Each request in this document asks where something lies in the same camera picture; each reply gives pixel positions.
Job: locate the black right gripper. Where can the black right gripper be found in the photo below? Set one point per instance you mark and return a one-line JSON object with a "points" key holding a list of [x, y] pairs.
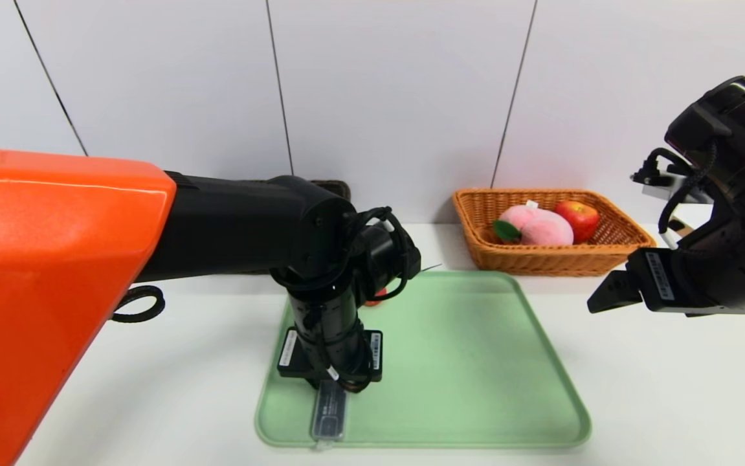
{"points": [[660, 276]]}

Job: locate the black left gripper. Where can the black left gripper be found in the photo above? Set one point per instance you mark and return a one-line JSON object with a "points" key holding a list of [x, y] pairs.
{"points": [[330, 356]]}

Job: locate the grey translucent pen case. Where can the grey translucent pen case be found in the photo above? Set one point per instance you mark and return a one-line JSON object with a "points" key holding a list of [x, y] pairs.
{"points": [[330, 414]]}

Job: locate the red apple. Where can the red apple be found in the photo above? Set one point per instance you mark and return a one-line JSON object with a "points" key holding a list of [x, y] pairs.
{"points": [[580, 217]]}

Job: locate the pink plush peach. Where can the pink plush peach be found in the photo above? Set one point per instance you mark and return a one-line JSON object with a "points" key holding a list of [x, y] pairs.
{"points": [[540, 226]]}

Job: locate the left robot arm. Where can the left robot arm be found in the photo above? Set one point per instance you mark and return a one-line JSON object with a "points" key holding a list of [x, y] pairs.
{"points": [[55, 259]]}

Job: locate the orange wicker basket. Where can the orange wicker basket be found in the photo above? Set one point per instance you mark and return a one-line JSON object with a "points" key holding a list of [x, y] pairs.
{"points": [[540, 259]]}

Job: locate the dark brown wicker basket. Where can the dark brown wicker basket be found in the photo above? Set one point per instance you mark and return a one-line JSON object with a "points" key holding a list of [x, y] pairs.
{"points": [[340, 189]]}

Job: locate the small red strawberry toy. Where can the small red strawberry toy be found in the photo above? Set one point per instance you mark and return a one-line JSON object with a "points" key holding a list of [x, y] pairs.
{"points": [[377, 299]]}

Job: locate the light green plastic tray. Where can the light green plastic tray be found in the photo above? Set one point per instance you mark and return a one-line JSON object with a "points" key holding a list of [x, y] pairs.
{"points": [[463, 375]]}

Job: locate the thin grey zip tie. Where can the thin grey zip tie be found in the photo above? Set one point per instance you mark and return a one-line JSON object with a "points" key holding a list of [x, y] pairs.
{"points": [[433, 266]]}

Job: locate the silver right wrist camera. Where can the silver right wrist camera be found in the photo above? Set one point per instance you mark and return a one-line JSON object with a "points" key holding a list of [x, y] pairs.
{"points": [[663, 188]]}

